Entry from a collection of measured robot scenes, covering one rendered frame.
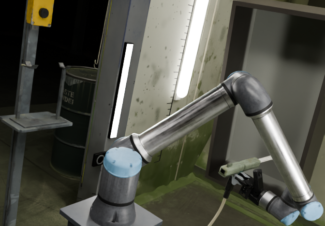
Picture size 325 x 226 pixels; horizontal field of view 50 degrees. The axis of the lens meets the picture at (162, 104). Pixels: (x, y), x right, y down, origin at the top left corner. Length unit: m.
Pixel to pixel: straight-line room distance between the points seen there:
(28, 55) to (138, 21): 0.68
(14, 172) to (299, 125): 1.79
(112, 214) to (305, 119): 1.46
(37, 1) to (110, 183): 1.02
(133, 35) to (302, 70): 1.08
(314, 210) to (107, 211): 0.84
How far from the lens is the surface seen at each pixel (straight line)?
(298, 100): 2.40
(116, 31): 2.20
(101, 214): 1.44
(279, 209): 1.77
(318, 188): 3.21
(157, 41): 2.40
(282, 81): 2.41
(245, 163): 1.91
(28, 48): 2.01
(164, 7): 2.40
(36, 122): 1.96
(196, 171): 3.46
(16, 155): 2.19
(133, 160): 1.38
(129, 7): 2.15
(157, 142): 1.50
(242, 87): 1.40
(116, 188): 1.38
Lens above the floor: 1.45
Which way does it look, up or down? 13 degrees down
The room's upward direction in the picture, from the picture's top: 12 degrees clockwise
